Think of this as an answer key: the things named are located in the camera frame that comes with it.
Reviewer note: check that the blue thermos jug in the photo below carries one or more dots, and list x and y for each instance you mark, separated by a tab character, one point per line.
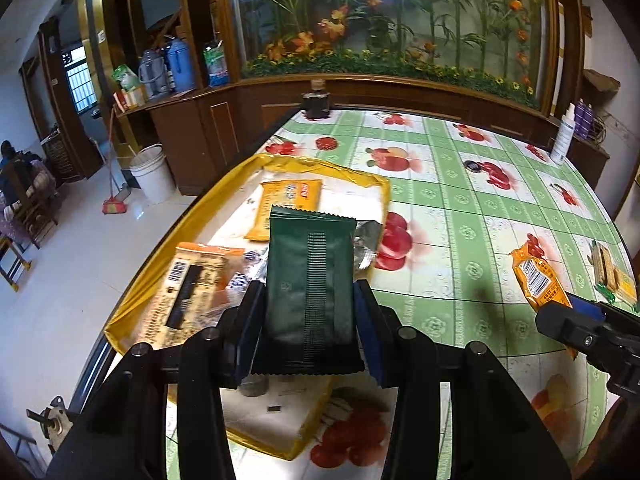
180	64

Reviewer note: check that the silver black foil snack packet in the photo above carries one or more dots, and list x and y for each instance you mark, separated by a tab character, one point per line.
367	235

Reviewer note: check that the grey thermos jug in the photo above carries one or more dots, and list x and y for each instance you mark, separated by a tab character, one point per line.
152	74

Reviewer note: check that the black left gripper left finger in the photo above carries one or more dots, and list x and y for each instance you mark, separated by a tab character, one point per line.
222	355

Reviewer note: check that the purple bottles on shelf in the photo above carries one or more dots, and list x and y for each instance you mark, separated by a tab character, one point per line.
583	119

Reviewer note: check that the yellow orange snack bag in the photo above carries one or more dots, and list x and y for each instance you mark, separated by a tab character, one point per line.
297	194

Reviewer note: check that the white spray bottle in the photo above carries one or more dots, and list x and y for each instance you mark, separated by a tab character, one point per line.
564	136

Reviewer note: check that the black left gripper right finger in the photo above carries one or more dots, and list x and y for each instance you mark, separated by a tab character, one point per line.
396	355

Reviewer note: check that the white plastic bucket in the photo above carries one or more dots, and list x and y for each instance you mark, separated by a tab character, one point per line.
150	169

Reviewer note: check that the black bottle cap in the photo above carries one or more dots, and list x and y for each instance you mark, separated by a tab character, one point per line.
474	167

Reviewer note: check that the yellow rimmed white tray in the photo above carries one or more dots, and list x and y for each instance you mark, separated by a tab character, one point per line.
280	422

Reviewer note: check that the green cracker sleeve package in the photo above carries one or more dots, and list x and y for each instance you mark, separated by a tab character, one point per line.
610	280

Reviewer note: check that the dark green snack packet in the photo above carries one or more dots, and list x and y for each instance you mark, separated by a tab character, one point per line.
310	326

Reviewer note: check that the green fruit pattern tablecloth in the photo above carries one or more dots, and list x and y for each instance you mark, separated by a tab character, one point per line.
445	264

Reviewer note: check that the flower mural glass panel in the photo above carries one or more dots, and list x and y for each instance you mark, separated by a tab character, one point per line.
496	47

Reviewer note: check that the long orange cracker package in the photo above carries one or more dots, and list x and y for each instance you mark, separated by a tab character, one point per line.
193	294

